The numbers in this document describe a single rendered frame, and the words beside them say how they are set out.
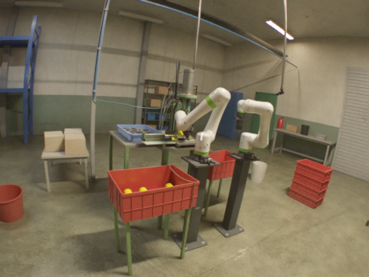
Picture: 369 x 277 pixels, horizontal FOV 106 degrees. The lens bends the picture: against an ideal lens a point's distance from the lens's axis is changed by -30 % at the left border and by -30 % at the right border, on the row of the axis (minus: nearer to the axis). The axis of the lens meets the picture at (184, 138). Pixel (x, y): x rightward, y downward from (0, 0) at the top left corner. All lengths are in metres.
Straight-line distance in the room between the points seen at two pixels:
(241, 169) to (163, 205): 0.98
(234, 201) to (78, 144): 2.14
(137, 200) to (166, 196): 0.22
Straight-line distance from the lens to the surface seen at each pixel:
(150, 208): 1.40
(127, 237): 1.51
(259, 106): 1.77
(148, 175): 1.73
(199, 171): 1.74
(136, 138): 2.03
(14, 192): 2.87
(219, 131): 8.78
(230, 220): 2.36
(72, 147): 2.90
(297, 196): 3.68
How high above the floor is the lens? 1.44
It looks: 11 degrees down
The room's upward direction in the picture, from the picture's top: 6 degrees clockwise
